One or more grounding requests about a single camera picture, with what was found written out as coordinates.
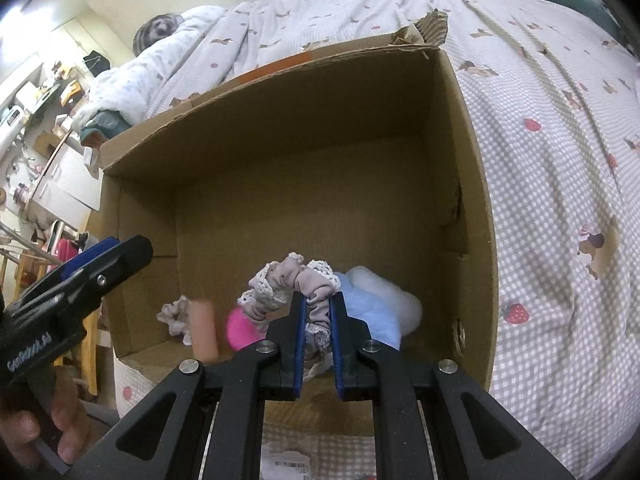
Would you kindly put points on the pink suitcase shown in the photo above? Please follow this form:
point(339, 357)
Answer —
point(62, 251)

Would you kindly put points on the white printed quilt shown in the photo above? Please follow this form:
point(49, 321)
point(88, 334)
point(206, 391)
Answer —
point(150, 75)

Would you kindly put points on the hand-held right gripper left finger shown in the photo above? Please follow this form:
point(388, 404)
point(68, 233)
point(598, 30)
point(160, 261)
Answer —
point(300, 340)

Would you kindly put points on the blue plush slipper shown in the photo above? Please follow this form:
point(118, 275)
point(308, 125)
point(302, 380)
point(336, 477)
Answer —
point(375, 305)

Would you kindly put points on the brown cardboard box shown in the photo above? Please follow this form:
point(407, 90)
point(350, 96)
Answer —
point(310, 185)

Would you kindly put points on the teal cushion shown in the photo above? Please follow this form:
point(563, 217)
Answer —
point(102, 127)

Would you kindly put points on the beige lace scrunchie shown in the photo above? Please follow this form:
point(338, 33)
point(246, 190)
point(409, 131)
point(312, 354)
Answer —
point(280, 280)

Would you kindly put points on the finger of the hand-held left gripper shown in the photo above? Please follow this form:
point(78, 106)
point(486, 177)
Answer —
point(87, 257)
point(120, 260)

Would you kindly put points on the checked bed sheet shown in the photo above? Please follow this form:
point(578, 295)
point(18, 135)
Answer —
point(550, 160)

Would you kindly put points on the white cabinet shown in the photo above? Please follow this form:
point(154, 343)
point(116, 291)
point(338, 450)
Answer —
point(65, 180)

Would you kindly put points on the black hanging garment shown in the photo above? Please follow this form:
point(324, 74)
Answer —
point(96, 62)

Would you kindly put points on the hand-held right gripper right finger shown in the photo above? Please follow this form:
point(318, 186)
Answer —
point(337, 345)

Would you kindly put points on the grey striped plush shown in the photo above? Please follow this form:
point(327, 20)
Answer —
point(157, 32)

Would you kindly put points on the person's left hand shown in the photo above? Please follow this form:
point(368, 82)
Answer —
point(60, 425)

